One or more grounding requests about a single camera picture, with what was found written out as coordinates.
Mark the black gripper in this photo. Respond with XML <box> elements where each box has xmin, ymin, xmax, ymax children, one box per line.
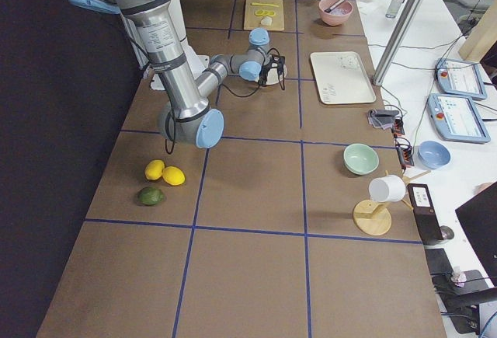
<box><xmin>259</xmin><ymin>66</ymin><xmax>273</xmax><ymax>83</ymax></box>

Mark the cream round plate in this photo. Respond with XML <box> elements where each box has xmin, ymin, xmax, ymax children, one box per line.
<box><xmin>258</xmin><ymin>65</ymin><xmax>287</xmax><ymax>86</ymax></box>

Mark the white steamed bun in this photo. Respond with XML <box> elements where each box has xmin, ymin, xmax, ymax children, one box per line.
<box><xmin>260</xmin><ymin>16</ymin><xmax>273</xmax><ymax>27</ymax></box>

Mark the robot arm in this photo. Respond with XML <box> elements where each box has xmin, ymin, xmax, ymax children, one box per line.
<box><xmin>68</xmin><ymin>0</ymin><xmax>284</xmax><ymax>148</ymax></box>

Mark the cream rectangular tray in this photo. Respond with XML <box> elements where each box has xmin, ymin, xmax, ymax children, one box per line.
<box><xmin>310</xmin><ymin>51</ymin><xmax>376</xmax><ymax>105</ymax></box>

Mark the wooden cutting board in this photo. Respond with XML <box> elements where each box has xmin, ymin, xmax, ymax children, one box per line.
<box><xmin>243</xmin><ymin>0</ymin><xmax>285</xmax><ymax>31</ymax></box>

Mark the yellow plastic knife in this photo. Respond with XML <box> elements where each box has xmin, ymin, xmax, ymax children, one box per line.
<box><xmin>251</xmin><ymin>2</ymin><xmax>280</xmax><ymax>8</ymax></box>

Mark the pink bowl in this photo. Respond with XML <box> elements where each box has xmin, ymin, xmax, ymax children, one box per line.
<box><xmin>318</xmin><ymin>0</ymin><xmax>354</xmax><ymax>26</ymax></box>

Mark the metal brush tool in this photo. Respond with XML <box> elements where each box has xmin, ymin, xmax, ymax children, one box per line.
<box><xmin>324</xmin><ymin>0</ymin><xmax>347</xmax><ymax>13</ymax></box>

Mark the grey folded cloth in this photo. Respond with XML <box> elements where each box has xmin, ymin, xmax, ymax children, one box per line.
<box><xmin>367</xmin><ymin>110</ymin><xmax>400</xmax><ymax>130</ymax></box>

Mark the green bowl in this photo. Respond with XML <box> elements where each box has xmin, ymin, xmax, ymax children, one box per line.
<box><xmin>343</xmin><ymin>143</ymin><xmax>380</xmax><ymax>176</ymax></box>

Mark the yellow lemon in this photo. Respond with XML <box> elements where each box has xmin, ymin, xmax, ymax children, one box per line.
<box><xmin>162</xmin><ymin>166</ymin><xmax>186</xmax><ymax>186</ymax></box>
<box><xmin>144</xmin><ymin>159</ymin><xmax>165</xmax><ymax>181</ymax></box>

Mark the green lime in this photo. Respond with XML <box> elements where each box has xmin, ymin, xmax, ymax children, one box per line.
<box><xmin>137</xmin><ymin>186</ymin><xmax>165</xmax><ymax>206</ymax></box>

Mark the white mug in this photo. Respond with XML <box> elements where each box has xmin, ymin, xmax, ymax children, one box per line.
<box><xmin>368</xmin><ymin>175</ymin><xmax>406</xmax><ymax>202</ymax></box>

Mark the wooden mug stand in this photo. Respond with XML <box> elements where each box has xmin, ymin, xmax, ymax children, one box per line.
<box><xmin>353</xmin><ymin>171</ymin><xmax>429</xmax><ymax>236</ymax></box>

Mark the blue bowl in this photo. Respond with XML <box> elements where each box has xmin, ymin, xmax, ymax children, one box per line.
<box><xmin>417</xmin><ymin>141</ymin><xmax>451</xmax><ymax>169</ymax></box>

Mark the teach pendant tablet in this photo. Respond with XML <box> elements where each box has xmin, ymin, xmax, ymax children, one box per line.
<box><xmin>427</xmin><ymin>93</ymin><xmax>491</xmax><ymax>144</ymax></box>
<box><xmin>436</xmin><ymin>58</ymin><xmax>487</xmax><ymax>100</ymax></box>

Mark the black box device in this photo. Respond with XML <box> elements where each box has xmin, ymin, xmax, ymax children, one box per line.
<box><xmin>407</xmin><ymin>183</ymin><xmax>443</xmax><ymax>246</ymax></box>

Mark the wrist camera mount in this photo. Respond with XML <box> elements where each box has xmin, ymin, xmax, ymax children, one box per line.
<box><xmin>269</xmin><ymin>54</ymin><xmax>286</xmax><ymax>69</ymax></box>

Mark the aluminium frame post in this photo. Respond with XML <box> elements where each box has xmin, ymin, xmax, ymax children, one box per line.
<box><xmin>372</xmin><ymin>0</ymin><xmax>423</xmax><ymax>86</ymax></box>

